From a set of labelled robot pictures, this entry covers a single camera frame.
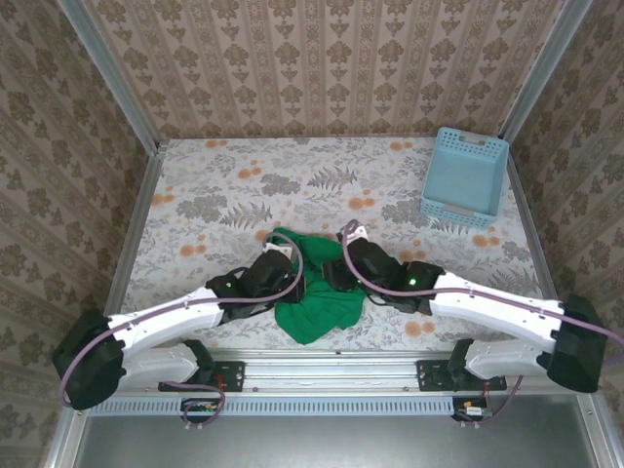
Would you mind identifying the green t-shirt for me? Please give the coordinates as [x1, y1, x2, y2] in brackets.
[265, 226, 367, 346]

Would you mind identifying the floral tablecloth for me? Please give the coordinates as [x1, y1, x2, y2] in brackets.
[116, 136, 560, 352]

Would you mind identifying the light blue plastic basket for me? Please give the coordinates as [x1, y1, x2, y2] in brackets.
[419, 126, 511, 230]

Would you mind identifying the small black electronics board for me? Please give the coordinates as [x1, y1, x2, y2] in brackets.
[180, 397, 220, 423]
[451, 397, 493, 421]

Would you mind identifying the grey metal sheet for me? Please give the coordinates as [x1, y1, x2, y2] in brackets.
[77, 413, 605, 468]

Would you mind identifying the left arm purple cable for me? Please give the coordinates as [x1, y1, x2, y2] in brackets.
[58, 231, 306, 410]

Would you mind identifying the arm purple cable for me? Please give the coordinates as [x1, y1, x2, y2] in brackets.
[58, 231, 306, 410]
[340, 218, 624, 371]

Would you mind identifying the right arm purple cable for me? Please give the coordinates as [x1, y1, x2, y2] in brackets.
[340, 218, 624, 371]

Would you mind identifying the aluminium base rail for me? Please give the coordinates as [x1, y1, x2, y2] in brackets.
[209, 348, 459, 395]

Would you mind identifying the left arm thin base cable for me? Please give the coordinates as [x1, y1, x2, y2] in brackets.
[158, 379, 226, 433]

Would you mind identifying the arm thin base cable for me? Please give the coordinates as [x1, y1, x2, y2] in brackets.
[460, 373, 526, 430]
[158, 379, 226, 433]

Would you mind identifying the aluminium table side rail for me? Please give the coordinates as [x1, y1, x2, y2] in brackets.
[101, 140, 170, 316]
[505, 156, 557, 298]

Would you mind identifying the slotted light cable duct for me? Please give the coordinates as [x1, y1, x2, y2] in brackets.
[90, 395, 457, 416]

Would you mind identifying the right arm thin base cable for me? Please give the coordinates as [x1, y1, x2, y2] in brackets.
[460, 373, 526, 430]

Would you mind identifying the aluminium frame post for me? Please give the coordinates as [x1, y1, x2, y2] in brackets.
[499, 0, 594, 142]
[56, 0, 162, 152]

